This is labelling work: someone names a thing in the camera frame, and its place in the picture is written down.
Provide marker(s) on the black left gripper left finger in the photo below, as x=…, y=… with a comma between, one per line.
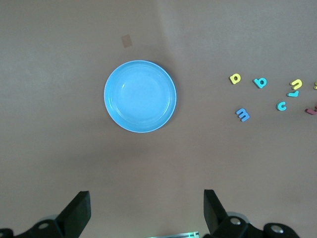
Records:
x=74, y=218

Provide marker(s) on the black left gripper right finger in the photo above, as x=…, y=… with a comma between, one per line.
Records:
x=215, y=218

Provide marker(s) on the blue foam letter m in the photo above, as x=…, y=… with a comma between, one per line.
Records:
x=243, y=114

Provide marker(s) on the yellow foam letter d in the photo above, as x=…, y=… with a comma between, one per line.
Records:
x=232, y=79

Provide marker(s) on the teal foam letter b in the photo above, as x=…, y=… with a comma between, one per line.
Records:
x=257, y=82

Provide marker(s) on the teal foam letter c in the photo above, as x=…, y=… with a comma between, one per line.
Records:
x=279, y=106

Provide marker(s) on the blue round plate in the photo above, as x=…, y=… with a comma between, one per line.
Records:
x=140, y=96

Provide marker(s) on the red foam letter f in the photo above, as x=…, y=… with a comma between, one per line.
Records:
x=310, y=111

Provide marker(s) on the teal foam letter r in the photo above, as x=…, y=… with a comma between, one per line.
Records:
x=292, y=94

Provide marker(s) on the yellow foam letter n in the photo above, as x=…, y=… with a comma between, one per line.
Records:
x=296, y=82

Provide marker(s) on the brown tape patch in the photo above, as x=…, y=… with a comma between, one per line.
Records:
x=126, y=41

